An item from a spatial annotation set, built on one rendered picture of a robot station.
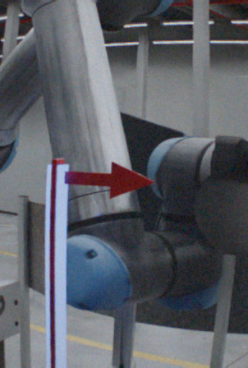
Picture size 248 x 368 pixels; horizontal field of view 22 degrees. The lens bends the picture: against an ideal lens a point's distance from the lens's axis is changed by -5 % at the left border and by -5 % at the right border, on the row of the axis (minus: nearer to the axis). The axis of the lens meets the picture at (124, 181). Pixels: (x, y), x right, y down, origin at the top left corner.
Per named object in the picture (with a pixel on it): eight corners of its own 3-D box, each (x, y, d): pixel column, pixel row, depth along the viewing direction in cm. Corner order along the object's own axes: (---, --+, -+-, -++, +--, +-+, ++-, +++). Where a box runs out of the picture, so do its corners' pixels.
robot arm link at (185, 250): (120, 308, 72) (125, 212, 71) (182, 295, 80) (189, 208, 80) (173, 321, 67) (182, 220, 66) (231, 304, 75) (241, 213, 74)
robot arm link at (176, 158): (195, 207, 81) (198, 137, 81) (250, 216, 71) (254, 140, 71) (140, 208, 77) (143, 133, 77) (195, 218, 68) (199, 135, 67)
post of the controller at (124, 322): (130, 368, 96) (137, 250, 95) (112, 366, 97) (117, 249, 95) (132, 362, 99) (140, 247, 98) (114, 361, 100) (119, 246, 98)
